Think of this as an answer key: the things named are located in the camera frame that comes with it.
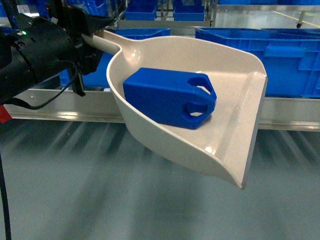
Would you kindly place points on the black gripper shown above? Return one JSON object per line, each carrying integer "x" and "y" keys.
{"x": 77, "y": 22}

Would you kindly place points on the blue 3D printed part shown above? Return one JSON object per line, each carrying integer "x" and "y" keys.
{"x": 177, "y": 98}

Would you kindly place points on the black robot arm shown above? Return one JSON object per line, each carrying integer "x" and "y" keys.
{"x": 41, "y": 48}

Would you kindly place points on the steel shelf rack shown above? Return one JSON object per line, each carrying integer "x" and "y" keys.
{"x": 169, "y": 53}

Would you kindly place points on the large blue crate left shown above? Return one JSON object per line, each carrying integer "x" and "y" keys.
{"x": 98, "y": 78}

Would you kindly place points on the large blue crate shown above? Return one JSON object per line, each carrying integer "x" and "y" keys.
{"x": 291, "y": 57}
{"x": 98, "y": 78}

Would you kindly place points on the large blue crate right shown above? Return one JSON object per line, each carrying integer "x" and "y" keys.
{"x": 291, "y": 57}

